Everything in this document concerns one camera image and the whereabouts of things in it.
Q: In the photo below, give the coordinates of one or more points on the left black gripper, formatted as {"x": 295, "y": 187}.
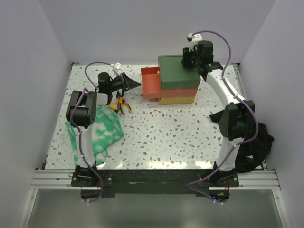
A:
{"x": 127, "y": 83}

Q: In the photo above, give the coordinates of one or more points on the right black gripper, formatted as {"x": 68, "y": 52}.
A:
{"x": 186, "y": 55}

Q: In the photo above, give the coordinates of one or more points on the orange black pliers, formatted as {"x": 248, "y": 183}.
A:
{"x": 121, "y": 102}

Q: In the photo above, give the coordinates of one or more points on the orange drawer box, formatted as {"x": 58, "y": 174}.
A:
{"x": 151, "y": 86}

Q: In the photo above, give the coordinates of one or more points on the yellow handled screwdriver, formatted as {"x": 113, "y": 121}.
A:
{"x": 113, "y": 107}

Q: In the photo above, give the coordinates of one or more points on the yellow drawer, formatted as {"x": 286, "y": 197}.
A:
{"x": 176, "y": 100}

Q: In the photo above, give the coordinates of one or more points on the green white cloth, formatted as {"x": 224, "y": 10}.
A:
{"x": 106, "y": 131}

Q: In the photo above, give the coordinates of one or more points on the green drawer box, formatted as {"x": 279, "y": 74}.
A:
{"x": 174, "y": 76}

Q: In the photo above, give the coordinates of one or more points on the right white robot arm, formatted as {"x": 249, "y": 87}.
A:
{"x": 230, "y": 99}

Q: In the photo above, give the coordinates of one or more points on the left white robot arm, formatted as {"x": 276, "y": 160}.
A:
{"x": 92, "y": 117}

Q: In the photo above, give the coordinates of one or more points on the black cloth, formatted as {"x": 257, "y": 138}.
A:
{"x": 245, "y": 157}

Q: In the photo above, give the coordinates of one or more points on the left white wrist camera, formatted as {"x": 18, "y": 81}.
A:
{"x": 116, "y": 68}

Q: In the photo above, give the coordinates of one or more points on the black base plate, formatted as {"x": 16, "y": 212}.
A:
{"x": 109, "y": 182}

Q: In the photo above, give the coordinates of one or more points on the aluminium rail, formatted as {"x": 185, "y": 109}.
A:
{"x": 61, "y": 179}

